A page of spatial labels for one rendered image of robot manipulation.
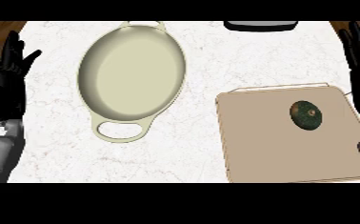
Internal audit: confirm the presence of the cream oval pot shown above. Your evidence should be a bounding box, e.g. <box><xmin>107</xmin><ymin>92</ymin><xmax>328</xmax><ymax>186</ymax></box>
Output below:
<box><xmin>76</xmin><ymin>21</ymin><xmax>189</xmax><ymax>144</ymax></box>

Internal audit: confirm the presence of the tan flat tray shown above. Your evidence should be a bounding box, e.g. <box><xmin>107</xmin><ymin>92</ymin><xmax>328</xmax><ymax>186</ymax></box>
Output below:
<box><xmin>214</xmin><ymin>82</ymin><xmax>360</xmax><ymax>184</ymax></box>

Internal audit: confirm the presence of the dark green squash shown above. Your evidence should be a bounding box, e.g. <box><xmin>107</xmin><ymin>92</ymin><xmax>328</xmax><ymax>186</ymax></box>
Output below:
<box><xmin>288</xmin><ymin>100</ymin><xmax>325</xmax><ymax>132</ymax></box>

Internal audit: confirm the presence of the black and grey appliance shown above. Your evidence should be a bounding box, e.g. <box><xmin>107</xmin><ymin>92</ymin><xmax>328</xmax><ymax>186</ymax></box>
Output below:
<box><xmin>223</xmin><ymin>21</ymin><xmax>300</xmax><ymax>33</ymax></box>

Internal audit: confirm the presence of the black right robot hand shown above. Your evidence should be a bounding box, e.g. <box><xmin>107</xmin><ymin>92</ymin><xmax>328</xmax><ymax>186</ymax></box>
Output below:
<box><xmin>338</xmin><ymin>21</ymin><xmax>360</xmax><ymax>114</ymax></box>

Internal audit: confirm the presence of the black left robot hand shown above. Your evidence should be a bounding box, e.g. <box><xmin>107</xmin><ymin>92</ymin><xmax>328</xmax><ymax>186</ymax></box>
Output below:
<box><xmin>0</xmin><ymin>31</ymin><xmax>45</xmax><ymax>123</ymax></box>

